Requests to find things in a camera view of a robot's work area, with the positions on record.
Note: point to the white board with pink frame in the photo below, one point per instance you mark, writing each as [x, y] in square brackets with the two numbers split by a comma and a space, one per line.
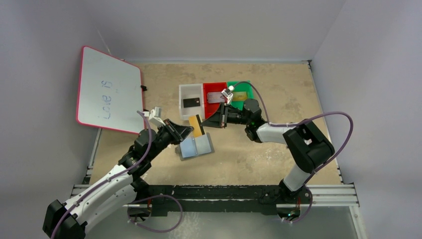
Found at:
[109, 93]

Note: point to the red plastic bin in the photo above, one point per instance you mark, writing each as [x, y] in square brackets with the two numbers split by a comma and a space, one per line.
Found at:
[211, 108]

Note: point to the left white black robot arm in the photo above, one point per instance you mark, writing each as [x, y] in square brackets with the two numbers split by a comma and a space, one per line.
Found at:
[77, 216]

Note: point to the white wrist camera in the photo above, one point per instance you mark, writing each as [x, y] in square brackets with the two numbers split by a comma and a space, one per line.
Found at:
[228, 94]
[154, 116]

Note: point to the gold credit card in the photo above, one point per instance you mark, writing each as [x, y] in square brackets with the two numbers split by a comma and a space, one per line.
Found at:
[239, 96]

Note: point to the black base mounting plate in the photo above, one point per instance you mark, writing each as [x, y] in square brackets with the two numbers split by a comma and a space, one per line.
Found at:
[159, 200]

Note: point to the white plastic bin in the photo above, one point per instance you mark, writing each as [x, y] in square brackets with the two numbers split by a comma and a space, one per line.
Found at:
[191, 91]

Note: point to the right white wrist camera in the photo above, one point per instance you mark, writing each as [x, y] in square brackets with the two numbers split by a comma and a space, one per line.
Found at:
[228, 94]

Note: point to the green plastic bin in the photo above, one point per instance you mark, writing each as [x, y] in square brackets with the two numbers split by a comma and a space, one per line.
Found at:
[243, 87]

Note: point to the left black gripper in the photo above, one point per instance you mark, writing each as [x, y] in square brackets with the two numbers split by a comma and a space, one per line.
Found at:
[171, 130]

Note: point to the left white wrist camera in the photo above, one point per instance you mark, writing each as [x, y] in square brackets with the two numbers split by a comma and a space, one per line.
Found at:
[154, 116]

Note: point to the grey leather card holder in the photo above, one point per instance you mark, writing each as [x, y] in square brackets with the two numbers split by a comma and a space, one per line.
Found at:
[193, 147]

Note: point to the aluminium frame rail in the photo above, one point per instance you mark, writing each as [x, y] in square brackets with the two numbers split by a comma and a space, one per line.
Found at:
[323, 195]

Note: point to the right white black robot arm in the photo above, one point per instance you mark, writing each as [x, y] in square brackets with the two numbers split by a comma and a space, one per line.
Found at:
[307, 144]

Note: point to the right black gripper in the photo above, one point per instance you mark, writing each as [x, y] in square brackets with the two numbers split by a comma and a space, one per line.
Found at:
[224, 116]

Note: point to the silver pink credit card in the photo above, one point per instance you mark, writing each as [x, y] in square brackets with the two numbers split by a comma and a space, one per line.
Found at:
[215, 97]

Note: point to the black credit card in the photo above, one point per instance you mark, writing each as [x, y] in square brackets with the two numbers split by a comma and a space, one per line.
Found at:
[191, 102]

